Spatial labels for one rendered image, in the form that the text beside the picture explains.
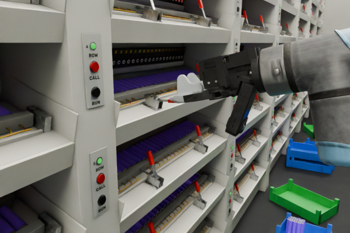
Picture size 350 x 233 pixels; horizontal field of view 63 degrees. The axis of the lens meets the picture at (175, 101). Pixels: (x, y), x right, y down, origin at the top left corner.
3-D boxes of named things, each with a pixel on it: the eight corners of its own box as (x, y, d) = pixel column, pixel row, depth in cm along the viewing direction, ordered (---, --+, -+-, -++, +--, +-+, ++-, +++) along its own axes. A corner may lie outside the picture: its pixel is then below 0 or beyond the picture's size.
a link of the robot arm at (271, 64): (298, 89, 56) (289, 96, 48) (272, 93, 58) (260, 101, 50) (289, 43, 55) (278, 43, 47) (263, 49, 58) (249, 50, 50)
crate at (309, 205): (338, 212, 157) (339, 199, 156) (317, 225, 146) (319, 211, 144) (289, 190, 181) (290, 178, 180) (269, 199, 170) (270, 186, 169)
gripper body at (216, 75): (209, 60, 63) (263, 46, 57) (217, 98, 64) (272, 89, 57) (193, 62, 57) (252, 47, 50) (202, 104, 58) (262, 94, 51)
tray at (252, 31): (273, 42, 161) (281, 17, 157) (236, 42, 110) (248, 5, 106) (239, 33, 170) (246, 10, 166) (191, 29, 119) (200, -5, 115)
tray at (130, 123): (226, 98, 107) (233, 73, 103) (111, 148, 56) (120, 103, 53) (180, 80, 115) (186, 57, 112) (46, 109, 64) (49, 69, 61)
